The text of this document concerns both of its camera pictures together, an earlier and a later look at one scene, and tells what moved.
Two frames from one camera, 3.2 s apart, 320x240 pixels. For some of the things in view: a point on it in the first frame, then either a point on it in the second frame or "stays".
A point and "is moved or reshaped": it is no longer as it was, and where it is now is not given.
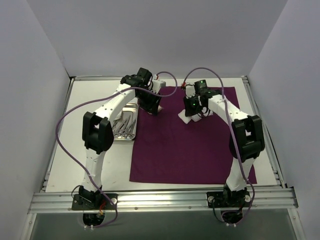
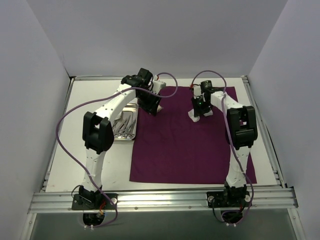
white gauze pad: x=186 y=119 to x=191 y=114
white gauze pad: x=126 y=115 is moved or reshaped
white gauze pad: x=209 y=113 stays
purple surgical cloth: x=165 y=150 stays
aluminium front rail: x=164 y=201 stays
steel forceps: x=113 y=127 to x=118 y=132
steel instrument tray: x=125 y=126 stays
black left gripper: x=150 y=104 stays
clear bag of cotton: x=159 y=108 stays
